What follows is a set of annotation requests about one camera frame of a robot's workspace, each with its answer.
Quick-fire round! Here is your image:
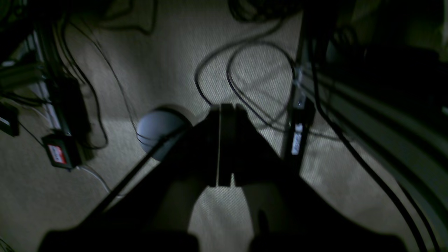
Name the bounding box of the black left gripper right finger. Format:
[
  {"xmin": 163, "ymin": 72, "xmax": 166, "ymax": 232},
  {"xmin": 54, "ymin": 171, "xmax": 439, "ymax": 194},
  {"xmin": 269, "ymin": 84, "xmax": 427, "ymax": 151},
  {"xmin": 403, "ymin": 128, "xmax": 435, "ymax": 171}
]
[{"xmin": 219, "ymin": 104, "xmax": 406, "ymax": 252}]

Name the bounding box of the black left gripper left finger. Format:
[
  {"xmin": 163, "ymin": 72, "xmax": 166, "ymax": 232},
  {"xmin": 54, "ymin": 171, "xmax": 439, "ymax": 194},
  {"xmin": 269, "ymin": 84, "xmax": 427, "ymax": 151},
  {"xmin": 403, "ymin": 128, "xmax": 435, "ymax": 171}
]
[{"xmin": 38, "ymin": 105, "xmax": 221, "ymax": 252}]

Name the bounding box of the round grey floor object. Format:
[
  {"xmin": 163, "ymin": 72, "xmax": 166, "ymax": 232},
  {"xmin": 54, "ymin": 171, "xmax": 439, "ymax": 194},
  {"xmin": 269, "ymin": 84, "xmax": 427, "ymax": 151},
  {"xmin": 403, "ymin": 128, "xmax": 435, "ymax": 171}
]
[{"xmin": 136, "ymin": 107, "xmax": 192, "ymax": 162}]

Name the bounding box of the black power adapter red label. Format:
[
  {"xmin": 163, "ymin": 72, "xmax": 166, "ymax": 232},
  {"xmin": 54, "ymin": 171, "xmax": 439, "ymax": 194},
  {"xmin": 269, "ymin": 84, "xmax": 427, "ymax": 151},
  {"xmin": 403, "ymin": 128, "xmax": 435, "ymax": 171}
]
[{"xmin": 41, "ymin": 134, "xmax": 82, "ymax": 170}]

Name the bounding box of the aluminium frame leg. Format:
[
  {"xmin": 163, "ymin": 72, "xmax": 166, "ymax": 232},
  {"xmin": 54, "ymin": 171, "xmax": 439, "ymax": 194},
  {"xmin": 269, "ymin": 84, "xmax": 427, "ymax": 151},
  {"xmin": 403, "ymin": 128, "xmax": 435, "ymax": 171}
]
[{"xmin": 281, "ymin": 10, "xmax": 315, "ymax": 175}]

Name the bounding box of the black looped floor cable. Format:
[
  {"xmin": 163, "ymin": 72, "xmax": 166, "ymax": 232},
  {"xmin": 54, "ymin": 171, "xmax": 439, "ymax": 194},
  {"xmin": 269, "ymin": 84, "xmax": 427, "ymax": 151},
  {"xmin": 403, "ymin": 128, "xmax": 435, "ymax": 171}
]
[{"xmin": 194, "ymin": 17, "xmax": 340, "ymax": 140}]

